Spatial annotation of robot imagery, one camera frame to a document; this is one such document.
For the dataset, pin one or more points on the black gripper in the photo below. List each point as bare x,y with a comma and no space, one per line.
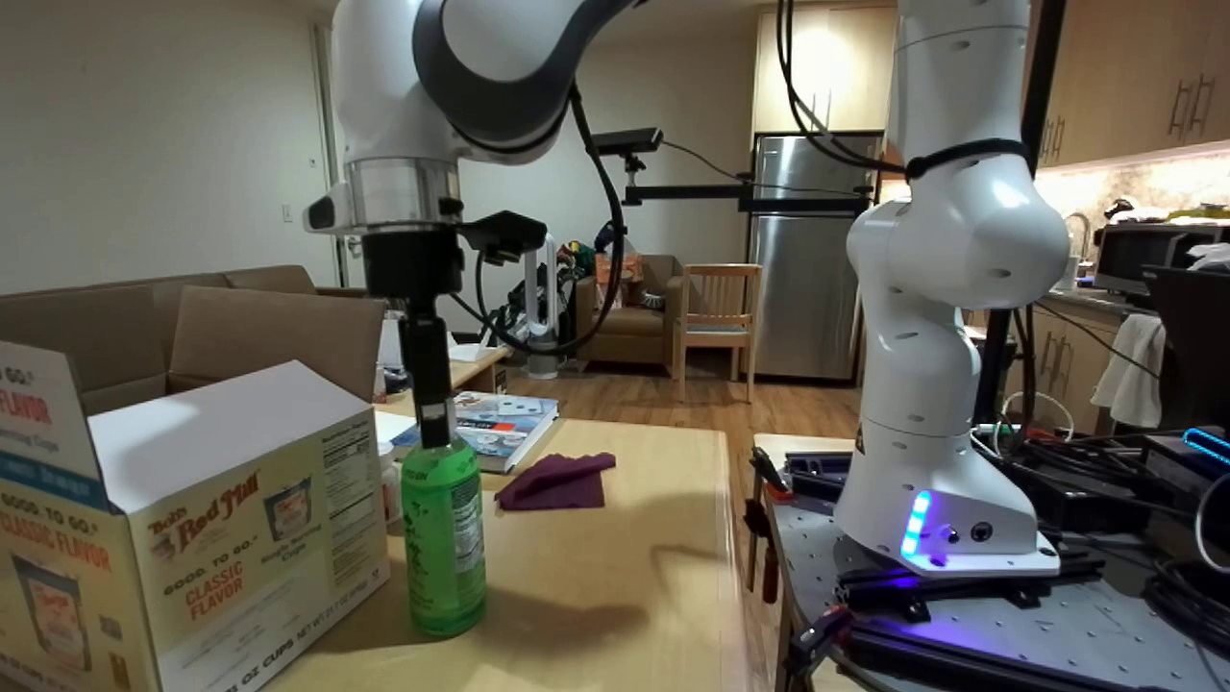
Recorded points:
408,267

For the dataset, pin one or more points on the green tea bottle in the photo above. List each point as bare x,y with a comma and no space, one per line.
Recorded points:
442,550

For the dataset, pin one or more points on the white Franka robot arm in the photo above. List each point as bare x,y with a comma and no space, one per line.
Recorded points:
953,243

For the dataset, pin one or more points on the small white pill bottle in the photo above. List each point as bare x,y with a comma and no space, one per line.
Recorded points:
388,493

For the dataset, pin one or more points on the low wooden coffee table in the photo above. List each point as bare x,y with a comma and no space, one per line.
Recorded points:
483,365

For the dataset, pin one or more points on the blue book with dice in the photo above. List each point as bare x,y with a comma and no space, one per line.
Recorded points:
493,428

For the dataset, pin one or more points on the purple cloth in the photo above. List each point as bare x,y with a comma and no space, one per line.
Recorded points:
558,486

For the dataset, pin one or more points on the printed flour cardboard box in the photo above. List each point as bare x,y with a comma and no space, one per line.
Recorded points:
230,550

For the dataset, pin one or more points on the wooden slat chair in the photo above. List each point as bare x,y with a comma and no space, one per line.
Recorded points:
717,334

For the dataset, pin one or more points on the stainless steel refrigerator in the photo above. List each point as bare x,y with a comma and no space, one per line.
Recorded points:
808,281

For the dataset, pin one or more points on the light wood tall cabinet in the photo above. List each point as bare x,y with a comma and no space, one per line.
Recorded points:
839,78

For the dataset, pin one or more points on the wooden base cabinet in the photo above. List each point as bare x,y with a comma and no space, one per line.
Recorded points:
1061,369

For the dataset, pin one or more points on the black power box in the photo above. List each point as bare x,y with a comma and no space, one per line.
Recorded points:
1099,493

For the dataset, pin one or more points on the white hanging towel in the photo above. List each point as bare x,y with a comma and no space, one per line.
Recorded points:
1127,369

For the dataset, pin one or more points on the grey perforated mounting plate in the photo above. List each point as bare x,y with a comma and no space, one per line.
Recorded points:
1099,634

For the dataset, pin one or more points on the black appliance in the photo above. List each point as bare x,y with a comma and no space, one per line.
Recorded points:
1195,347

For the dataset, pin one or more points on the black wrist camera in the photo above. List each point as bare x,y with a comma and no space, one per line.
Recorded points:
499,234

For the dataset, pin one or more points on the black camera on boom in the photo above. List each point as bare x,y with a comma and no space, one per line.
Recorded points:
717,197

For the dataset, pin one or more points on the wooden wall cabinet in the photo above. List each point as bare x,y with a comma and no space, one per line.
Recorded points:
1127,78

